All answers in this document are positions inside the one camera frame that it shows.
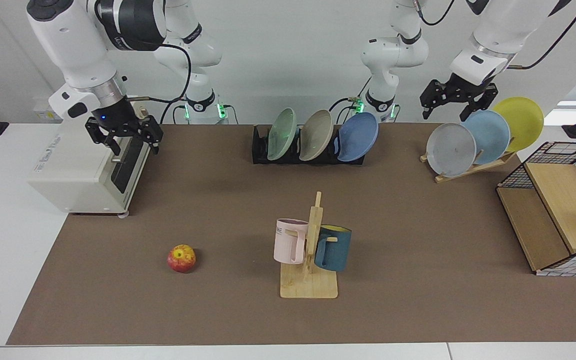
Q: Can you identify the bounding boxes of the red yellow apple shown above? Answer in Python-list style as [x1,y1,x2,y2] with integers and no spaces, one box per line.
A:
[167,244,197,274]

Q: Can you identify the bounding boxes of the light blue plate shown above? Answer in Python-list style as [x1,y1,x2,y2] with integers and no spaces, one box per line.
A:
[460,110,511,166]

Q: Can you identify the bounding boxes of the grey plate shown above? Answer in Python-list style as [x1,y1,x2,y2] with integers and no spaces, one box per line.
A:
[426,123,478,178]

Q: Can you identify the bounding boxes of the yellow plate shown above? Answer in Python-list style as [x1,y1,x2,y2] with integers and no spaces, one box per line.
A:
[491,96,545,153]

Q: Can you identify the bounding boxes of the wooden plate rack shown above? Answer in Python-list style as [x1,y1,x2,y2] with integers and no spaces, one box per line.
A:
[420,150,517,184]

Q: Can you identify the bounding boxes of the black dish rack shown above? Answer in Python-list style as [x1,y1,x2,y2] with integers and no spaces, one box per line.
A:
[252,125,367,166]

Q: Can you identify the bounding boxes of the beige plate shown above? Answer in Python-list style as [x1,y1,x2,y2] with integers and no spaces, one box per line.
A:
[299,109,334,162]

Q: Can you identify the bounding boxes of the green plate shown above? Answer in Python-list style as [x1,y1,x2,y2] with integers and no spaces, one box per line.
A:
[267,108,298,162]

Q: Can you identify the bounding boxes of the pale toaster oven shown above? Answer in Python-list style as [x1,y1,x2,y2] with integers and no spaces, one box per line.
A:
[27,117,152,217]

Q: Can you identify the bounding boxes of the teal cup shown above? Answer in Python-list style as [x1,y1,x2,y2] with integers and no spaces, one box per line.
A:
[314,225,353,273]

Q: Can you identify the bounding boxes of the pink cup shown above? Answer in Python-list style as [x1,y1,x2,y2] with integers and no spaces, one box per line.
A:
[273,218,310,265]

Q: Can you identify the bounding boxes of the brown table cloth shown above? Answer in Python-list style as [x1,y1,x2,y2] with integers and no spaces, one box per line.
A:
[7,123,576,346]

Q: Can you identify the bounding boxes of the wooden cup stand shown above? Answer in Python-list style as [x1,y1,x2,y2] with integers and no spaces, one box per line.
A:
[280,191,339,299]

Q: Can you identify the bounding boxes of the black base cable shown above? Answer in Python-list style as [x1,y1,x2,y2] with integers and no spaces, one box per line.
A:
[328,75,373,125]
[159,98,189,125]

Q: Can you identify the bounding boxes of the white wall boxes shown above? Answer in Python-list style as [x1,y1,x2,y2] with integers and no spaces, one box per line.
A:
[33,97,64,122]

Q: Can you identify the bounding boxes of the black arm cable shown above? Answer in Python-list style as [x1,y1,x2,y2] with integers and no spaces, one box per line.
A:
[508,0,576,71]
[128,43,193,108]

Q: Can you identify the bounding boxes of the wire basket with wooden floor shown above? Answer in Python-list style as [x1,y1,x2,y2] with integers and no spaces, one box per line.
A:
[496,141,576,277]

